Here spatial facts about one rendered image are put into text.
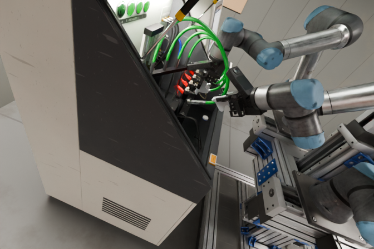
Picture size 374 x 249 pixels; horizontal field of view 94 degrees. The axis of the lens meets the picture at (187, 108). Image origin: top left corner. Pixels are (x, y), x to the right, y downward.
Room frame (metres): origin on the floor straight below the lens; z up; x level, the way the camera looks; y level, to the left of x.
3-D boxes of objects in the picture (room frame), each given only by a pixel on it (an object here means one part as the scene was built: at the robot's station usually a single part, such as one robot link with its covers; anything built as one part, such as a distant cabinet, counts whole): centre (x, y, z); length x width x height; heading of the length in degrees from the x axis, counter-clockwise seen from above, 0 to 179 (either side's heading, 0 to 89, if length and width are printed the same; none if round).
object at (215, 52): (0.76, -0.02, 1.33); 0.08 x 0.08 x 0.05
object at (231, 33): (0.76, -0.03, 1.41); 0.09 x 0.08 x 0.11; 123
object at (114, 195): (0.75, 0.07, 0.39); 0.70 x 0.58 x 0.79; 0
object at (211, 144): (0.75, -0.20, 0.87); 0.62 x 0.04 x 0.16; 0
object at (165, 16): (1.00, 0.30, 1.20); 0.13 x 0.03 x 0.31; 0
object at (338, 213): (0.50, -0.67, 1.09); 0.15 x 0.15 x 0.10
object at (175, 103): (0.87, 0.04, 0.91); 0.34 x 0.10 x 0.15; 0
